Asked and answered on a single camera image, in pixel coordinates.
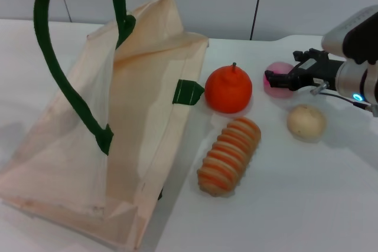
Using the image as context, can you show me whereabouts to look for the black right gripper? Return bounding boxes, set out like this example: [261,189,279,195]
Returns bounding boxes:
[264,47,346,92]

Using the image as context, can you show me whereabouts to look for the pink peach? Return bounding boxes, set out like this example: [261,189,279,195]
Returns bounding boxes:
[262,61,296,99]

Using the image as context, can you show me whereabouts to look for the cream canvas handbag green handles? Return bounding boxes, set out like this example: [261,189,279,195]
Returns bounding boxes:
[0,0,211,252]

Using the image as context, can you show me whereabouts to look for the beige round potato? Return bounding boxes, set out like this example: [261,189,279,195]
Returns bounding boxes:
[286,104,328,138]

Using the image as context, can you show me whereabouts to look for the orange pear-shaped fruit with stem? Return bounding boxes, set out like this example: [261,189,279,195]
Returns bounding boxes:
[204,61,253,114]

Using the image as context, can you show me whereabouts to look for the orange striped bread roll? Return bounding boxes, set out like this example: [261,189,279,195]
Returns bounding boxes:
[196,116,262,197]

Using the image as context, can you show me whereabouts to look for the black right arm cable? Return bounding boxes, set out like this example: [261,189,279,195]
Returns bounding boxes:
[309,81,378,112]

